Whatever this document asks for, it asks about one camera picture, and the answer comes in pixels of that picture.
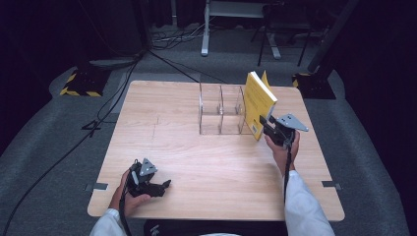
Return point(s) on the person's left hand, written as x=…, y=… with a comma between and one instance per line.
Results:
x=123, y=200

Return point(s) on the person's right hand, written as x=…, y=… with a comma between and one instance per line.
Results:
x=285, y=155

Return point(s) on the black chair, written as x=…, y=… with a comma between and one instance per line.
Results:
x=282, y=23

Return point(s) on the yellow book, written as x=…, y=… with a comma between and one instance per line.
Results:
x=257, y=101

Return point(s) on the slanted dark metal post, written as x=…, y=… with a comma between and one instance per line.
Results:
x=331, y=36

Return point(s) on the clear acrylic divided organizer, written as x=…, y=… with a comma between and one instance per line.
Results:
x=219, y=111

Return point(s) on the person's dark clothing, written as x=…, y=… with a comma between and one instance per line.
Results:
x=223, y=227

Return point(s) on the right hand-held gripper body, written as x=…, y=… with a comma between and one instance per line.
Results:
x=284, y=131

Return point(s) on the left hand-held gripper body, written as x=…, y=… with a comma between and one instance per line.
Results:
x=139, y=182

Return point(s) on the grey tape strip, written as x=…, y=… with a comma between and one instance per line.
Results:
x=98, y=187
x=330, y=184

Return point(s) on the white desk frame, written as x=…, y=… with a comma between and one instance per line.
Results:
x=205, y=32

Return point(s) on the black yellow striped stand base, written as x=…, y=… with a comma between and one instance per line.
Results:
x=83, y=83
x=314, y=87

